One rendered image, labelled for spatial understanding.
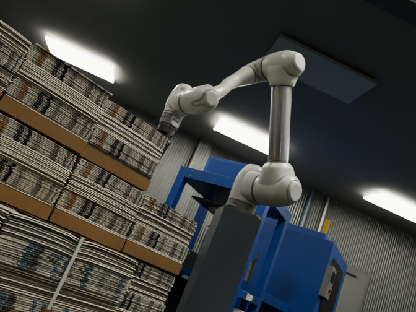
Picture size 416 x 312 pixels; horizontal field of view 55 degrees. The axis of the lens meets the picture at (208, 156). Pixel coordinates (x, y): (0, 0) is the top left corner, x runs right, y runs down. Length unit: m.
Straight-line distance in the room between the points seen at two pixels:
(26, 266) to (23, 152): 0.40
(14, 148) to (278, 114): 1.19
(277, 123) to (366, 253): 7.76
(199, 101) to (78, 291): 0.87
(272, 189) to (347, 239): 7.50
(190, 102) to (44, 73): 0.59
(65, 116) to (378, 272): 8.84
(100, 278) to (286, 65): 1.30
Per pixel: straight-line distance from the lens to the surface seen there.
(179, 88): 1.78
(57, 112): 1.34
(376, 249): 9.70
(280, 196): 1.89
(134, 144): 1.47
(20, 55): 1.32
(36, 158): 1.31
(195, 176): 3.70
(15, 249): 1.02
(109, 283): 1.14
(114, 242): 1.46
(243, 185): 2.04
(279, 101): 1.97
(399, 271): 10.00
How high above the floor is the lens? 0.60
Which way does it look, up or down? 17 degrees up
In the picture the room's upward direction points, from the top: 23 degrees clockwise
